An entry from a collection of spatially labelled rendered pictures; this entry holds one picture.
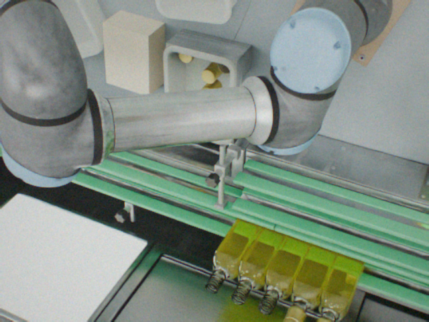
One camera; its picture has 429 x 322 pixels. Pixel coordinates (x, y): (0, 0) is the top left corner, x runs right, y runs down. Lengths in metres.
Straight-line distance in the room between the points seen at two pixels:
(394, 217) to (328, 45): 0.45
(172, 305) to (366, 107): 0.60
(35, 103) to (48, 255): 0.75
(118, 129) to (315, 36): 0.32
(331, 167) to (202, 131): 0.42
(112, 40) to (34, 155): 0.61
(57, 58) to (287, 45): 0.34
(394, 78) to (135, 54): 0.57
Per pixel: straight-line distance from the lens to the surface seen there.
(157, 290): 1.40
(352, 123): 1.35
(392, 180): 1.29
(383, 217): 1.24
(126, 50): 1.41
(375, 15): 1.06
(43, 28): 0.81
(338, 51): 0.92
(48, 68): 0.80
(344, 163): 1.31
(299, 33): 0.92
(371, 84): 1.29
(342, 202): 1.25
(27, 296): 1.43
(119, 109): 0.90
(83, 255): 1.49
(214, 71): 1.34
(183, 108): 0.93
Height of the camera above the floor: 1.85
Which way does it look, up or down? 45 degrees down
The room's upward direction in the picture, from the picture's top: 141 degrees counter-clockwise
